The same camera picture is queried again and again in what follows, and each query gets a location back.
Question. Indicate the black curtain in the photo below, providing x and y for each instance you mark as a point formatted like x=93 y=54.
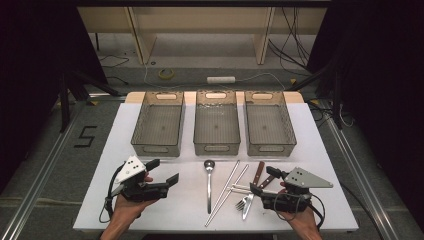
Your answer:
x=33 y=66
x=383 y=66

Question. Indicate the person's left hand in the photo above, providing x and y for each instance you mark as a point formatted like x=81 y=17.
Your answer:
x=128 y=207

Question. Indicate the white power strip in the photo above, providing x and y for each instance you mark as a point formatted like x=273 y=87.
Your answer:
x=220 y=80

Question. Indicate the black metal stand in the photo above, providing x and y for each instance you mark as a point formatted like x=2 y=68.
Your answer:
x=337 y=110
x=64 y=100

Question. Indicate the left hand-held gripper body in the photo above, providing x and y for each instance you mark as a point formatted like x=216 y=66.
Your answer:
x=131 y=168

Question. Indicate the metal chopstick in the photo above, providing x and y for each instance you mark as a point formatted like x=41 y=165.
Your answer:
x=233 y=185
x=230 y=178

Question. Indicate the beige wooden desk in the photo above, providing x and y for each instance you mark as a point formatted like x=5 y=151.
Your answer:
x=200 y=20

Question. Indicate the clear grey plastic bin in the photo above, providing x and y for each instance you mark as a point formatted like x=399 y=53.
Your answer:
x=216 y=123
x=160 y=123
x=268 y=123

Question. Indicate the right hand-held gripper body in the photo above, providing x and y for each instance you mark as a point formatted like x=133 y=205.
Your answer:
x=305 y=178

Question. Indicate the long metal spoon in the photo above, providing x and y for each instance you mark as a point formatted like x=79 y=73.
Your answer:
x=209 y=186

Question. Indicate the yellow tape roll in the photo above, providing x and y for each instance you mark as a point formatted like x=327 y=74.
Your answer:
x=160 y=74

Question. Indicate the person's right hand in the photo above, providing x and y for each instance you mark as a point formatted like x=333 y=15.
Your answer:
x=301 y=220

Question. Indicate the aluminium floor rail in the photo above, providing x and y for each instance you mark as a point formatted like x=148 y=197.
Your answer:
x=40 y=173
x=360 y=176

